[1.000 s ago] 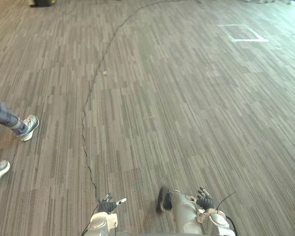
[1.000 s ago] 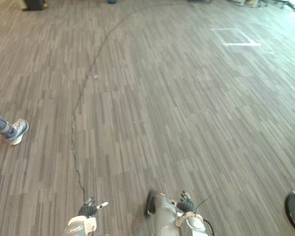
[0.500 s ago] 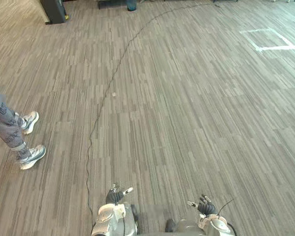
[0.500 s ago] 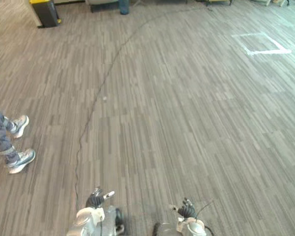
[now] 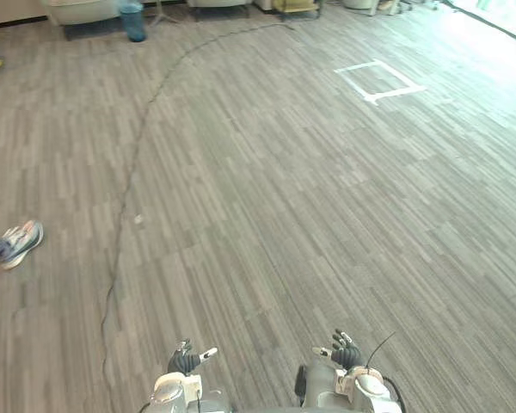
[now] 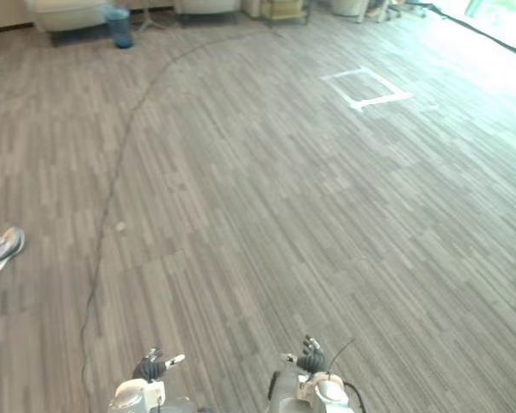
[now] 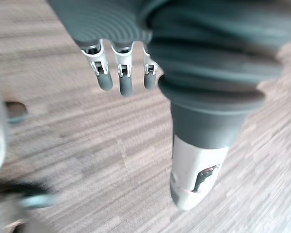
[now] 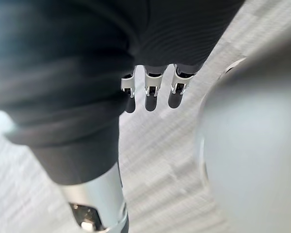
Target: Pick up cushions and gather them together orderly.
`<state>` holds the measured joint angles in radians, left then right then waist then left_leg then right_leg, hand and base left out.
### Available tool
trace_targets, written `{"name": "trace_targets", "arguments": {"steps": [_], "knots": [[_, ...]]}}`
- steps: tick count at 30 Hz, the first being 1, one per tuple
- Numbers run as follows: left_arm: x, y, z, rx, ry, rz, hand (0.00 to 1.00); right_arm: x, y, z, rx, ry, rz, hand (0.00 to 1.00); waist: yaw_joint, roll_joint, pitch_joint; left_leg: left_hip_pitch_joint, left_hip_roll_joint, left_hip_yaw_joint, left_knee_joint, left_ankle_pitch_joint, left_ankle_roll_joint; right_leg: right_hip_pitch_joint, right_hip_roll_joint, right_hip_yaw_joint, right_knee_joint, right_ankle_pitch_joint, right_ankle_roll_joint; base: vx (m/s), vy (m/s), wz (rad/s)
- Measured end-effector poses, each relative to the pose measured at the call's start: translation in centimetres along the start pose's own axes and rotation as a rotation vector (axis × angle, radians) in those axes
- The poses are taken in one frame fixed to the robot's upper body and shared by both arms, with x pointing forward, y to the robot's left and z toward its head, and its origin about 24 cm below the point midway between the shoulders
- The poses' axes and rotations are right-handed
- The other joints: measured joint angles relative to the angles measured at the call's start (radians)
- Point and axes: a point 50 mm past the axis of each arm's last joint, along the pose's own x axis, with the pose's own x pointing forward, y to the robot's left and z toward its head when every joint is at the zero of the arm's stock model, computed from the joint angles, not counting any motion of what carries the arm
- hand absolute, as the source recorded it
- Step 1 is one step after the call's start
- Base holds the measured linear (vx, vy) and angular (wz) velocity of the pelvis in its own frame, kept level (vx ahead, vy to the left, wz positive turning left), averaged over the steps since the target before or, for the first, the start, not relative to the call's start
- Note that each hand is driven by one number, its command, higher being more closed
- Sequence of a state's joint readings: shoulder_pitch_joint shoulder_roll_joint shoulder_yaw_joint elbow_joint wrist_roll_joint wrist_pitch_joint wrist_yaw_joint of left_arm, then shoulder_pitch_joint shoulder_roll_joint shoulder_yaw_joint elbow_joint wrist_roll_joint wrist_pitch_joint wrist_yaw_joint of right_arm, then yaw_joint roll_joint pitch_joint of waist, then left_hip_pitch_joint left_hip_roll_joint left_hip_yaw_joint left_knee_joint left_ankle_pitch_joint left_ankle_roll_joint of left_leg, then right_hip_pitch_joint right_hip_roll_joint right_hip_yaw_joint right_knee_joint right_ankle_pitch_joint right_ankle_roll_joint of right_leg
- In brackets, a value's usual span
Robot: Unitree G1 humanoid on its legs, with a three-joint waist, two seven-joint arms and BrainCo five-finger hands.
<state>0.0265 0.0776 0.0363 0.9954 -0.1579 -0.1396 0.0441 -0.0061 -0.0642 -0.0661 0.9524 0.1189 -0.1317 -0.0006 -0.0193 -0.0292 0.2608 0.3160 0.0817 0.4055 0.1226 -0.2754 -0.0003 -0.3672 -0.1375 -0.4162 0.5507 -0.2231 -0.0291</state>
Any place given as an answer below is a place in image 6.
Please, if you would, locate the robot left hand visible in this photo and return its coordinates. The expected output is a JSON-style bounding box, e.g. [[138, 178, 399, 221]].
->
[[133, 346, 187, 384]]

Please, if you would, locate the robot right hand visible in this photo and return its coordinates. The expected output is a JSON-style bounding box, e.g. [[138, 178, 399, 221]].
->
[[279, 335, 329, 373]]

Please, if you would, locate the person's grey sports shoe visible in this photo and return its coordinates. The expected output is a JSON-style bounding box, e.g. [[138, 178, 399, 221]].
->
[[0, 226, 26, 277]]

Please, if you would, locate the white tape floor square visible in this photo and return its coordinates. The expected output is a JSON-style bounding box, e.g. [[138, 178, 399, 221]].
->
[[320, 66, 413, 113]]

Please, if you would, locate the blue waste bin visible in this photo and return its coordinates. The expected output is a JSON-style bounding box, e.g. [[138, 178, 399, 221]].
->
[[104, 7, 135, 49]]

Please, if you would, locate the white tripod stand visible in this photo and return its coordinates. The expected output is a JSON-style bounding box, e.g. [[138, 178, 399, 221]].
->
[[135, 0, 169, 34]]

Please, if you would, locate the white armchair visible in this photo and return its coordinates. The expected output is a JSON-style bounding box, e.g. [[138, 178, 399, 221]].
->
[[25, 0, 113, 34]]

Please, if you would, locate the white sofa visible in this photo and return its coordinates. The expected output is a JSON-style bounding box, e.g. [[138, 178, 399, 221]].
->
[[174, 0, 242, 17]]

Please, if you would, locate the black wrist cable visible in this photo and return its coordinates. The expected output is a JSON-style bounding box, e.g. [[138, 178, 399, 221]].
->
[[327, 337, 357, 373]]

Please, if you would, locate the long thin black floor cable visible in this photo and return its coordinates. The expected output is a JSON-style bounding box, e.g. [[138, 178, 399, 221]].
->
[[79, 30, 290, 388]]

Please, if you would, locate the thick black floor cable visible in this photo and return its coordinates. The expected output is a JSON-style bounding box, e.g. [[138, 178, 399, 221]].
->
[[425, 0, 516, 65]]

